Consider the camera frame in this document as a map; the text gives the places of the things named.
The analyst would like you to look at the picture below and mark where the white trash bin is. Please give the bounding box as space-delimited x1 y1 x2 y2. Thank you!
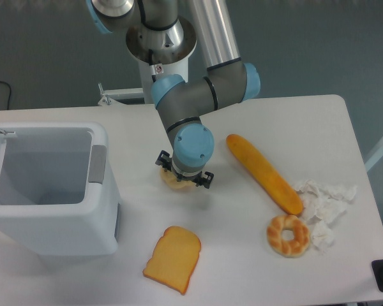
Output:
0 122 121 256

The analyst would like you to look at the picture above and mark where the small crumpled white tissue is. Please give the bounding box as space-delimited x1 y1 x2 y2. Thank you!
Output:
311 221 334 254

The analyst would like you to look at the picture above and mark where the large crumpled white tissue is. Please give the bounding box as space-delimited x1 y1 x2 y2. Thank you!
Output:
292 180 358 224

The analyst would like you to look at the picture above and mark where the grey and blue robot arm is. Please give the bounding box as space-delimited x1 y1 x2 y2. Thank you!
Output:
86 1 260 187

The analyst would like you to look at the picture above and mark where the orange toast slice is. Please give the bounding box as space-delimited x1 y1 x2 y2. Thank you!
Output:
142 226 202 295

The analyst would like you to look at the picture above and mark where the round braided bread roll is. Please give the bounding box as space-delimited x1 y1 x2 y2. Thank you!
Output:
160 168 195 190

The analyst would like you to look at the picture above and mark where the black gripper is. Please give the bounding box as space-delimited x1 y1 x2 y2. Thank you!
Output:
155 150 214 189

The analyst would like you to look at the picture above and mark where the long orange baguette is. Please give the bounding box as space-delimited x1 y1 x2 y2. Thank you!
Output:
226 134 304 215

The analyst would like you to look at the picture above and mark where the twisted ring bread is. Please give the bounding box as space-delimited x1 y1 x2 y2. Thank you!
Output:
266 215 310 258

